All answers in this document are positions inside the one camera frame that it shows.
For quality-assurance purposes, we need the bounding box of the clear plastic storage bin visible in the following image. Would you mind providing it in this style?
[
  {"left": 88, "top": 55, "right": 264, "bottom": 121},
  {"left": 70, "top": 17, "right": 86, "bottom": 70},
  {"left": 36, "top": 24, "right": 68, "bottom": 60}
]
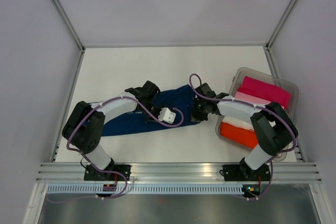
[{"left": 215, "top": 67, "right": 299, "bottom": 150}]

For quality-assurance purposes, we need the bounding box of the magenta folded t-shirt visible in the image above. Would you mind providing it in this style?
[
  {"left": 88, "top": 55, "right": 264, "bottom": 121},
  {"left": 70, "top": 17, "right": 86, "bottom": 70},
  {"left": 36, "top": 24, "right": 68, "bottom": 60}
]
[{"left": 237, "top": 76, "right": 291, "bottom": 109}]

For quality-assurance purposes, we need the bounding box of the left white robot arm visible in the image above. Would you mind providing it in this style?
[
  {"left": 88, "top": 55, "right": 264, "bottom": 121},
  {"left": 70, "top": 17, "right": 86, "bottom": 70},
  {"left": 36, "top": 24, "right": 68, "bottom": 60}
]
[{"left": 62, "top": 81, "right": 160, "bottom": 180}]

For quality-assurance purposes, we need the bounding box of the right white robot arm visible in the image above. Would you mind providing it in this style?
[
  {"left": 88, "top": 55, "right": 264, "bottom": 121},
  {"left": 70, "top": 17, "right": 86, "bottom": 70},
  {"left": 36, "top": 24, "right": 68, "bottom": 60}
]
[{"left": 192, "top": 83, "right": 298, "bottom": 179}]

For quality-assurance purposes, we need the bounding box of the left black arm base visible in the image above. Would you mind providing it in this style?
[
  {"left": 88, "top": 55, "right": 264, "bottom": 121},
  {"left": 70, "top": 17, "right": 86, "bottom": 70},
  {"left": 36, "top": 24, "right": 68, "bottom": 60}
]
[{"left": 83, "top": 164, "right": 132, "bottom": 182}]

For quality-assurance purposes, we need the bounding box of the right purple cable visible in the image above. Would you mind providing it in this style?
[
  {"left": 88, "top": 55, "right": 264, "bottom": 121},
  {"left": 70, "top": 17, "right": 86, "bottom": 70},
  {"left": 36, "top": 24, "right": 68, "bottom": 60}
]
[{"left": 188, "top": 73, "right": 298, "bottom": 200}]

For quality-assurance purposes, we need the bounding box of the blue t-shirt with print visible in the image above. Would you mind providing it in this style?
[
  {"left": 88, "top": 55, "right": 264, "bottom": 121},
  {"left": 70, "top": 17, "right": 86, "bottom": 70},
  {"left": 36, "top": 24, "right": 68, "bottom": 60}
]
[{"left": 102, "top": 84, "right": 198, "bottom": 137}]

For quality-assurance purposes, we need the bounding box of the white slotted cable duct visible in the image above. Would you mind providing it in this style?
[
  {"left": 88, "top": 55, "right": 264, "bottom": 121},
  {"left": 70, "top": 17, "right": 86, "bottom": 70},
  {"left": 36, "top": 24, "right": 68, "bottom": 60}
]
[{"left": 47, "top": 183, "right": 244, "bottom": 195}]

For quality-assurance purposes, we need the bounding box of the left aluminium frame post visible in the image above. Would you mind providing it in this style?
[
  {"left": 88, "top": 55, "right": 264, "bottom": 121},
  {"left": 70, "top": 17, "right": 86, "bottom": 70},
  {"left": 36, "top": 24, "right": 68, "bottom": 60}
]
[{"left": 50, "top": 0, "right": 85, "bottom": 52}]

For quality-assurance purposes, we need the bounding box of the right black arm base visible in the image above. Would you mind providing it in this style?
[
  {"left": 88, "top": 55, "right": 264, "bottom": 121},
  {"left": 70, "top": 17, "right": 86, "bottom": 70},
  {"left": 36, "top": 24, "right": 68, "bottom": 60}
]
[{"left": 221, "top": 164, "right": 271, "bottom": 182}]

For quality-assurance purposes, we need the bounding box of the aluminium front rail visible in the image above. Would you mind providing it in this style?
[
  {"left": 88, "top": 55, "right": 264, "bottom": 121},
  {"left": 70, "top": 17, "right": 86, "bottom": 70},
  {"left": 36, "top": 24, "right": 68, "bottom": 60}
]
[{"left": 35, "top": 162, "right": 322, "bottom": 184}]

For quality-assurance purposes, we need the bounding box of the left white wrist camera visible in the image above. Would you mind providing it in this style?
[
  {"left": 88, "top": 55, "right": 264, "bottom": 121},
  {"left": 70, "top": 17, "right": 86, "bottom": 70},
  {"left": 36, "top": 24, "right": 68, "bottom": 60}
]
[{"left": 158, "top": 107, "right": 176, "bottom": 124}]

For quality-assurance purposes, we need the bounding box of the light pink folded t-shirt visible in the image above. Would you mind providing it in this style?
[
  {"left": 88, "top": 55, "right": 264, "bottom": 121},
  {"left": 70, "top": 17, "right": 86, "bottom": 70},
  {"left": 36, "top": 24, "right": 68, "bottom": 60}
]
[{"left": 234, "top": 91, "right": 270, "bottom": 104}]

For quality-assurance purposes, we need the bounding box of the white folded t-shirt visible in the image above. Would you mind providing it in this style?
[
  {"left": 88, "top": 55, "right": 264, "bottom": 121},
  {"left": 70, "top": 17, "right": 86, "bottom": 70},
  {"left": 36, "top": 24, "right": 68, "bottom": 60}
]
[{"left": 222, "top": 116, "right": 254, "bottom": 131}]

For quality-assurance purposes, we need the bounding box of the purple cable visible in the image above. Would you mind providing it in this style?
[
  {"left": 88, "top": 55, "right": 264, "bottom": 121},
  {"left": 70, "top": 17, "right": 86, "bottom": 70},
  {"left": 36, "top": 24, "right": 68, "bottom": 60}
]
[
  {"left": 188, "top": 73, "right": 298, "bottom": 200},
  {"left": 47, "top": 97, "right": 184, "bottom": 204}
]

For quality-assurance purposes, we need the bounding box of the orange folded t-shirt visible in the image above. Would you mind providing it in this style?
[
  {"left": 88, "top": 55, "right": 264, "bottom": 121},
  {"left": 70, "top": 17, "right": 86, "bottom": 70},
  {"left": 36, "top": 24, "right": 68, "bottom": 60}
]
[{"left": 219, "top": 122, "right": 258, "bottom": 149}]

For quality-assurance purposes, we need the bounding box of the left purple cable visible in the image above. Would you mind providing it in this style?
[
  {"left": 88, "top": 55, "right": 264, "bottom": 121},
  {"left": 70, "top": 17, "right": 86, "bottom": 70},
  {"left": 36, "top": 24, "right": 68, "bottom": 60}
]
[{"left": 47, "top": 97, "right": 184, "bottom": 204}]

